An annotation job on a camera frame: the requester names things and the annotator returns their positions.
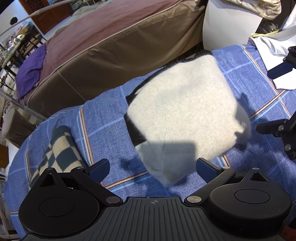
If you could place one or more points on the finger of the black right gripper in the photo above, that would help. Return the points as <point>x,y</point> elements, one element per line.
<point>284,129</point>
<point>286,66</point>

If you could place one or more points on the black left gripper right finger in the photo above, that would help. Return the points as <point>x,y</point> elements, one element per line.
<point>213,176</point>

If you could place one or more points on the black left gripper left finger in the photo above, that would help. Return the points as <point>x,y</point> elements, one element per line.
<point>91,177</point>

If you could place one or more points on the cream knit cardigan black trim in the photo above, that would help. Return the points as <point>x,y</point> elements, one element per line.
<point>183,112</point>

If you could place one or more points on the white cloth garment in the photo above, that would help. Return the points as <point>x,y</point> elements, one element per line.
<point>273,47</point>

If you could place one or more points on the checkered beige green blanket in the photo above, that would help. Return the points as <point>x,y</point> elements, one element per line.
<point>61,154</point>

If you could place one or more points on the floral beige pillow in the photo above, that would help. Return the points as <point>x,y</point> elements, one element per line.
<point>267,9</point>

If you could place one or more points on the white board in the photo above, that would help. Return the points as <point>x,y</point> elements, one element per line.
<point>227,24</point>

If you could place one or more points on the purple cloth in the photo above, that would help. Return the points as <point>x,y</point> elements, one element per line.
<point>29,72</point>

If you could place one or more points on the brown maroon mattress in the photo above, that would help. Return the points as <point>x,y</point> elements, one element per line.
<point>111,45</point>

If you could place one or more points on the cluttered metal shelf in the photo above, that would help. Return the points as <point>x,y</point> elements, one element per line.
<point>27,39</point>

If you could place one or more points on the dark red wooden door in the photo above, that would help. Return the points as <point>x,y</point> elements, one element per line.
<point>50,18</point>

